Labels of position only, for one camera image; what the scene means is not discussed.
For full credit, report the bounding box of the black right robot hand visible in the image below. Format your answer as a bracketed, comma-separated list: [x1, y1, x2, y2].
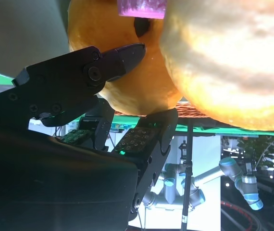
[0, 42, 179, 231]

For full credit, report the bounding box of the orange ring bread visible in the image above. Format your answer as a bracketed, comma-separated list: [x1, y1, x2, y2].
[67, 0, 183, 117]

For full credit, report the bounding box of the orange wicker basket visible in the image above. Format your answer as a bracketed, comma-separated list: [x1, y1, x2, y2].
[175, 101, 212, 119]

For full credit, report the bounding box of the magenta cake block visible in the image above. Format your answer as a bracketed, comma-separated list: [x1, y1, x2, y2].
[116, 0, 169, 19]

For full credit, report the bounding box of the black tripod pole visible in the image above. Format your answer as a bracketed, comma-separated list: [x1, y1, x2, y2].
[180, 117, 195, 231]

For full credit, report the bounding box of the orange white striped bun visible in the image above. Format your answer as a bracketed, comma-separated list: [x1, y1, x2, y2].
[160, 0, 274, 132]

